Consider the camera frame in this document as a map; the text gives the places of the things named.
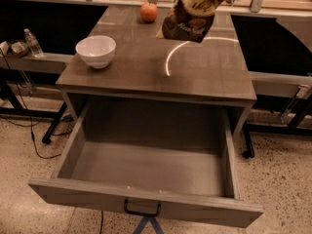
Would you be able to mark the brown chip bag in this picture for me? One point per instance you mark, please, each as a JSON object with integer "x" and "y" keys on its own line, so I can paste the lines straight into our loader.
{"x": 189, "y": 20}

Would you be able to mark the open grey wooden drawer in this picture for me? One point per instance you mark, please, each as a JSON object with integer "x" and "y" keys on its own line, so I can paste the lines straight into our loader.
{"x": 180, "y": 155}

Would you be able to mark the grey counter cabinet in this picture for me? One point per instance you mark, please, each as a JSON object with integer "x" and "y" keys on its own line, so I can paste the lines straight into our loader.
{"x": 213, "y": 71}

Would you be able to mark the white bowl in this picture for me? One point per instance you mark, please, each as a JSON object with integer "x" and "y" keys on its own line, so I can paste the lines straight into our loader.
{"x": 96, "y": 51}

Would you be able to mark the red apple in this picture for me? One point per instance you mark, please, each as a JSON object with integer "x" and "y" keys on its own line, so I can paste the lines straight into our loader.
{"x": 148, "y": 12}

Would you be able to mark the grey side bench left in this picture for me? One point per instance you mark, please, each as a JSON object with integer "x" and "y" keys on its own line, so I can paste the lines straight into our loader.
{"x": 49, "y": 63}

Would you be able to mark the grey side bench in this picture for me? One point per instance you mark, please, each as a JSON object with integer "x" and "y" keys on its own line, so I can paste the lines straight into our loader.
{"x": 49, "y": 63}
{"x": 281, "y": 85}

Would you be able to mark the grey side bench right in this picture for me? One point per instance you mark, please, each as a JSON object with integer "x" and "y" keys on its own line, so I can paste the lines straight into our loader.
{"x": 281, "y": 85}

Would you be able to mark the clear plastic water bottle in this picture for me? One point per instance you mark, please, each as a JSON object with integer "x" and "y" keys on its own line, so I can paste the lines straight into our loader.
{"x": 32, "y": 43}

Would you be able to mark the small dish with items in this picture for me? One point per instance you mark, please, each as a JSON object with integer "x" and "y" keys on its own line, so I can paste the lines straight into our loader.
{"x": 14, "y": 49}

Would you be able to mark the black drawer handle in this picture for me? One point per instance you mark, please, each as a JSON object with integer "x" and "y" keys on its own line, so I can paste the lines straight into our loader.
{"x": 142, "y": 208}

